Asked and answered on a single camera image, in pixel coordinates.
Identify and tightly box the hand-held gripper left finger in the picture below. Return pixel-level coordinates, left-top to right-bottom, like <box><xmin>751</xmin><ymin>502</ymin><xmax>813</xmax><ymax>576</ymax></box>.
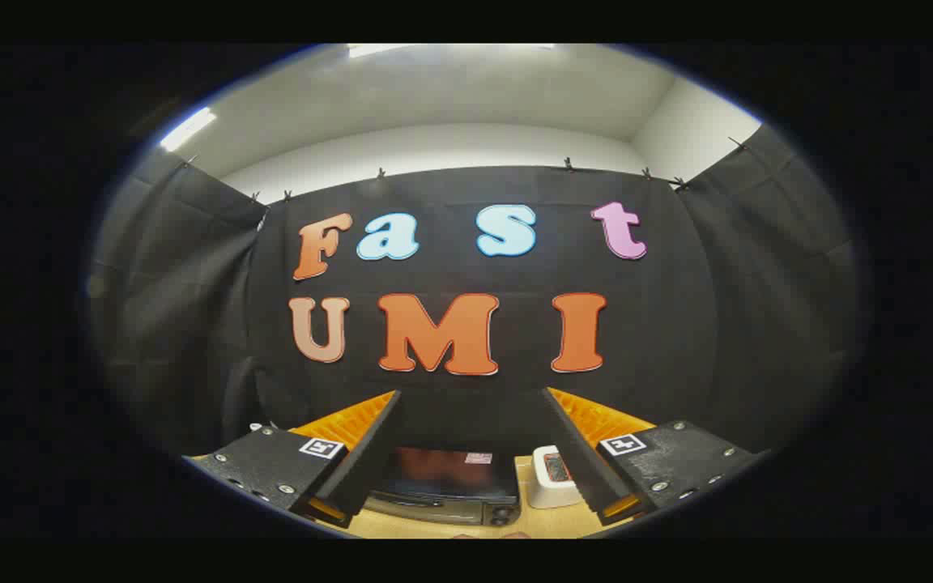
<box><xmin>183</xmin><ymin>390</ymin><xmax>403</xmax><ymax>530</ymax></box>

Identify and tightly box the black backdrop cloth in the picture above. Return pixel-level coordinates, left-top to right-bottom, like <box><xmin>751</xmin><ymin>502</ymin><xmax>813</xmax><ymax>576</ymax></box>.
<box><xmin>86</xmin><ymin>121</ymin><xmax>868</xmax><ymax>462</ymax></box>

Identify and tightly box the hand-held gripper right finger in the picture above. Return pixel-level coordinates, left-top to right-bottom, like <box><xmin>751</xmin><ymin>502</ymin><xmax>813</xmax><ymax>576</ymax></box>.
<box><xmin>542</xmin><ymin>387</ymin><xmax>771</xmax><ymax>527</ymax></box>

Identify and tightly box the black toaster oven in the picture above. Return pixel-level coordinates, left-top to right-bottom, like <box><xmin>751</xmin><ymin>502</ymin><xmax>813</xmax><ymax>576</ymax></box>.
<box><xmin>363</xmin><ymin>444</ymin><xmax>522</xmax><ymax>527</ymax></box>

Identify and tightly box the ceiling light panel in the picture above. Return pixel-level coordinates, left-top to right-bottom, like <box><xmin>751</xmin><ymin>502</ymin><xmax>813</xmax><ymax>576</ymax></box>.
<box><xmin>160</xmin><ymin>107</ymin><xmax>218</xmax><ymax>152</ymax></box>
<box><xmin>347</xmin><ymin>44</ymin><xmax>556</xmax><ymax>59</ymax></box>

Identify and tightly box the white slot toaster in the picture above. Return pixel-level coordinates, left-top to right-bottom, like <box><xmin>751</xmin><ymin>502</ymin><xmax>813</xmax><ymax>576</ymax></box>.
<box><xmin>531</xmin><ymin>445</ymin><xmax>586</xmax><ymax>509</ymax></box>

